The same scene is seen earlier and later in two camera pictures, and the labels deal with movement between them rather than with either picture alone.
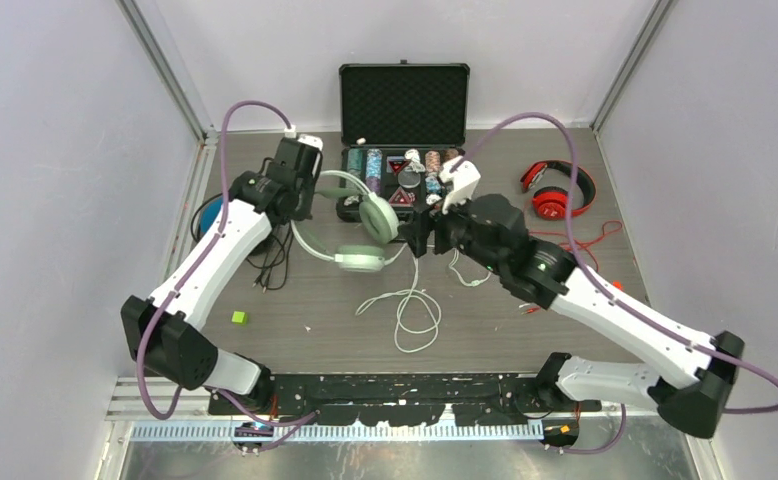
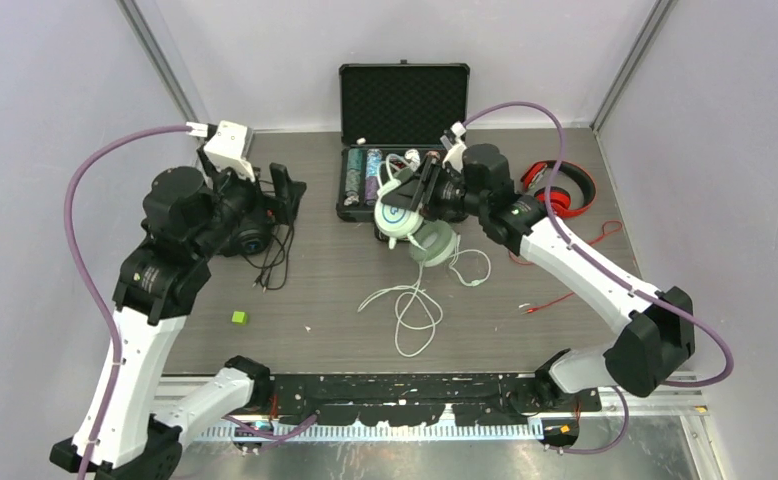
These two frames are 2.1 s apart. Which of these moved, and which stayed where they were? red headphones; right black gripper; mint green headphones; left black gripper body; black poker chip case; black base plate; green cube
Moved: right black gripper; mint green headphones; left black gripper body
Stayed: black base plate; black poker chip case; red headphones; green cube
